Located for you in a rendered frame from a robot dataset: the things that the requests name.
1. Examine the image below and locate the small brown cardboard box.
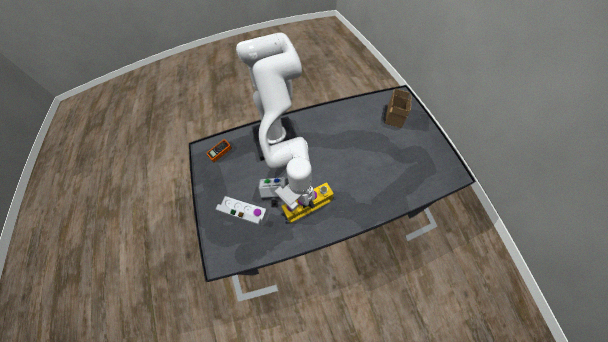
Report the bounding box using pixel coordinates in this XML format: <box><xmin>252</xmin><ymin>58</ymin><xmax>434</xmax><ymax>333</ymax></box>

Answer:
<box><xmin>385</xmin><ymin>89</ymin><xmax>411</xmax><ymax>128</ymax></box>

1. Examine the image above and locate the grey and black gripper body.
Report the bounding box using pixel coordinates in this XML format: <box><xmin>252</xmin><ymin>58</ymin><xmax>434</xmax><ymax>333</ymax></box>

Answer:
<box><xmin>298</xmin><ymin>186</ymin><xmax>315</xmax><ymax>206</ymax></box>

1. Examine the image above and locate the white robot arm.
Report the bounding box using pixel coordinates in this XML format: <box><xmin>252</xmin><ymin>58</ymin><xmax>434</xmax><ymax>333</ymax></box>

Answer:
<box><xmin>236</xmin><ymin>33</ymin><xmax>312</xmax><ymax>211</ymax></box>

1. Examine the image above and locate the orange pocket multimeter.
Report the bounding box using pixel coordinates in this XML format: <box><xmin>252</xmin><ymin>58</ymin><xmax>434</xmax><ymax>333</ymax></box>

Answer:
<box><xmin>207</xmin><ymin>139</ymin><xmax>231</xmax><ymax>162</ymax></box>

